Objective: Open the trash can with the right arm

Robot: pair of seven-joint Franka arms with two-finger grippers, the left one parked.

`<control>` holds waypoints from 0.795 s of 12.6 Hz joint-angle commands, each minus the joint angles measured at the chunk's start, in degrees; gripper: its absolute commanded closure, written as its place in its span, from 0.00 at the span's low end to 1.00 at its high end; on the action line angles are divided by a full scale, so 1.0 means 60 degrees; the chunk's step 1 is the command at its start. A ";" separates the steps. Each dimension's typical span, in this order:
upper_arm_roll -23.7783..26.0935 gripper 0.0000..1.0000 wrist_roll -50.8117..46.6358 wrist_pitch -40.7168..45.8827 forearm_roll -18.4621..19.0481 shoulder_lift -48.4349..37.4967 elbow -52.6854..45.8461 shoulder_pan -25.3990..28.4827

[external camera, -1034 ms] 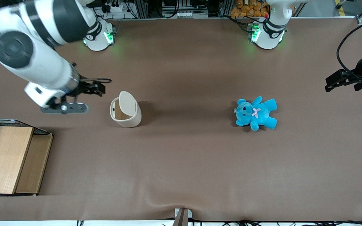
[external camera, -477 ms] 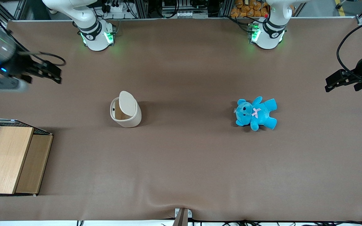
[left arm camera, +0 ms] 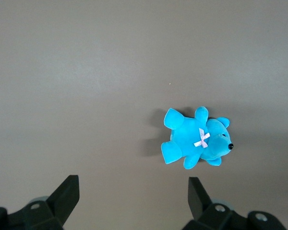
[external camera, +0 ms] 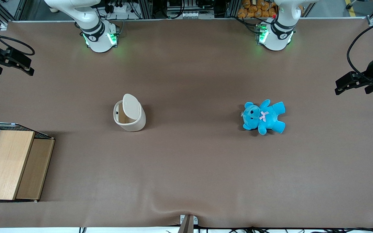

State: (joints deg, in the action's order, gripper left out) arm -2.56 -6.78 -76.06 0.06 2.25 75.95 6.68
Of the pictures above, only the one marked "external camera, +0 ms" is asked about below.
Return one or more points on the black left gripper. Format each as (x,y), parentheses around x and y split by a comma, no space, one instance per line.
(371,70)

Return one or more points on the wooden shelf box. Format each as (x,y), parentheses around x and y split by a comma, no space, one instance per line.
(8,165)

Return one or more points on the pile of orange plush toys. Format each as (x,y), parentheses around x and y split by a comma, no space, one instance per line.
(256,8)

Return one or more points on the blue teddy bear plush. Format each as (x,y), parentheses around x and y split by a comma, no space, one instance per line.
(264,117)

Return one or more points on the white power strip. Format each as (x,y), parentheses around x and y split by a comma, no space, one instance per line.
(118,8)

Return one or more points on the white trash can with lid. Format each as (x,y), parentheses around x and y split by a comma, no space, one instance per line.
(129,115)

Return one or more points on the grey metal table bracket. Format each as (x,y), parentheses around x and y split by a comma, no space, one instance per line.
(188,223)

